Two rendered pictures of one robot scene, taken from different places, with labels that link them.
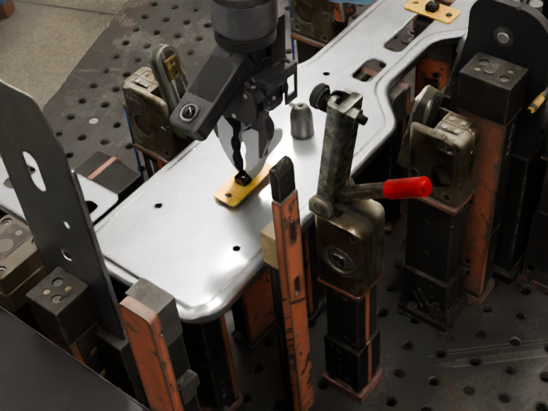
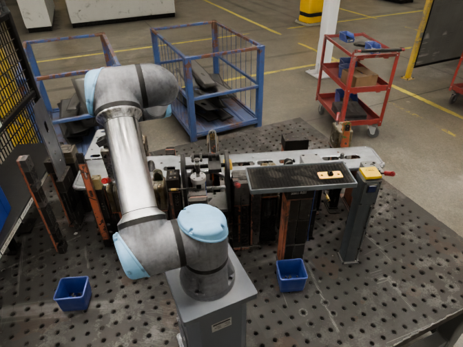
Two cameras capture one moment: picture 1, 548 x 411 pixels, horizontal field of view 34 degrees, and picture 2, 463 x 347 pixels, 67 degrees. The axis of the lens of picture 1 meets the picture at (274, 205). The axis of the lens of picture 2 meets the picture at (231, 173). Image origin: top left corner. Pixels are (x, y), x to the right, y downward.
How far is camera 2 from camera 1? 1.22 m
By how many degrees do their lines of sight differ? 34
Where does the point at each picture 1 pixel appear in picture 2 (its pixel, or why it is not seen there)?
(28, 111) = (36, 109)
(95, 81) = (193, 147)
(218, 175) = not seen: hidden behind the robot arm
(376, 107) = not seen: hidden behind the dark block
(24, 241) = (67, 149)
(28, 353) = (40, 169)
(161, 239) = (94, 169)
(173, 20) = (230, 144)
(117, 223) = (95, 162)
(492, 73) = (169, 174)
